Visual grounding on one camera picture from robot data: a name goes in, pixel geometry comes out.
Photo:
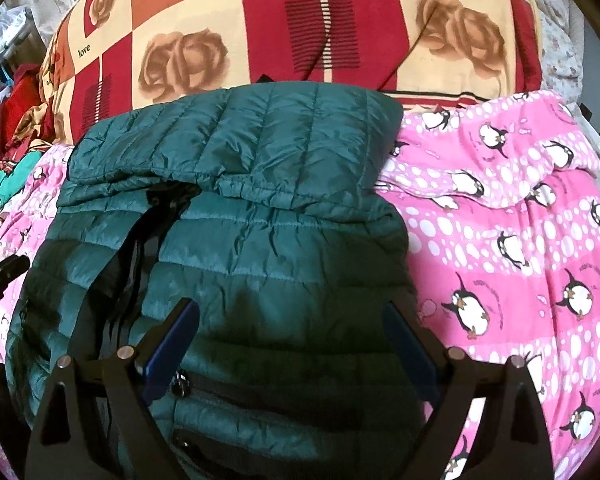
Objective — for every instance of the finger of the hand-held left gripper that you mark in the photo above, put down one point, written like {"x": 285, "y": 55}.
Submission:
{"x": 2, "y": 272}

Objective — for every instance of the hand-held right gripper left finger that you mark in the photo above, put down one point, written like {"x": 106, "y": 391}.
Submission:
{"x": 172, "y": 350}

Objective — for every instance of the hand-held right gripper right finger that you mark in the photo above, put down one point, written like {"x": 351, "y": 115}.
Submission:
{"x": 407, "y": 350}

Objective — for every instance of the green puffer jacket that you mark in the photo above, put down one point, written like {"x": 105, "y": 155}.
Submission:
{"x": 280, "y": 185}

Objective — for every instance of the red clothes pile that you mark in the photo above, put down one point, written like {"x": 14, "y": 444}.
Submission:
{"x": 15, "y": 105}

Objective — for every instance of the green cloth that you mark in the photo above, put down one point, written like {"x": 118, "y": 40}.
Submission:
{"x": 15, "y": 180}

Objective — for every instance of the pink penguin blanket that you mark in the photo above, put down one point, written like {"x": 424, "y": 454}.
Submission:
{"x": 505, "y": 210}

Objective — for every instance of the clear plastic bag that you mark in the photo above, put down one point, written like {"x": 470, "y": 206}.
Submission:
{"x": 12, "y": 30}

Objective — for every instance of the rose-print checked quilt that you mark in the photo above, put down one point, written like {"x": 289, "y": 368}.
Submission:
{"x": 280, "y": 20}

